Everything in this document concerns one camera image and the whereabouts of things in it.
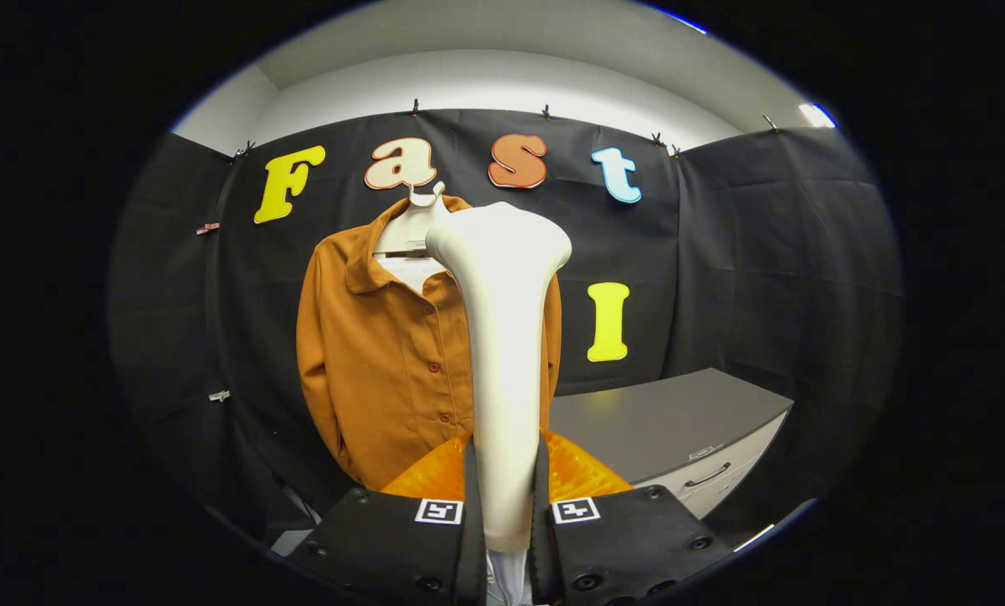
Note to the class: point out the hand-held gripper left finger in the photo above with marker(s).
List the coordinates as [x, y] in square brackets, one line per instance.
[385, 547]

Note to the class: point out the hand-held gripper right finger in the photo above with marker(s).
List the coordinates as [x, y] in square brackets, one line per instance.
[629, 547]

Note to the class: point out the brown button shirt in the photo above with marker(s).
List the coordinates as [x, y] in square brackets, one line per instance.
[376, 370]

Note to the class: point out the white garment steamer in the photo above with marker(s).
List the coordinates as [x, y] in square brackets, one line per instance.
[507, 337]

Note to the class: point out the grey cabinet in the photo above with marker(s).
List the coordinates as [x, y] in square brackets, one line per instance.
[654, 421]

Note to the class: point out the white mannequin torso stand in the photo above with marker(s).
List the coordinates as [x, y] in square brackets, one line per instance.
[406, 240]

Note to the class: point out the black backdrop cloth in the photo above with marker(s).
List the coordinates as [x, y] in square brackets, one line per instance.
[763, 252]

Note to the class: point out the red clip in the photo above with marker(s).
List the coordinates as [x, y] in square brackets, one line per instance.
[208, 227]

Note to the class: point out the small ceiling light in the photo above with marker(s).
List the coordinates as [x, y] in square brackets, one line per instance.
[816, 115]

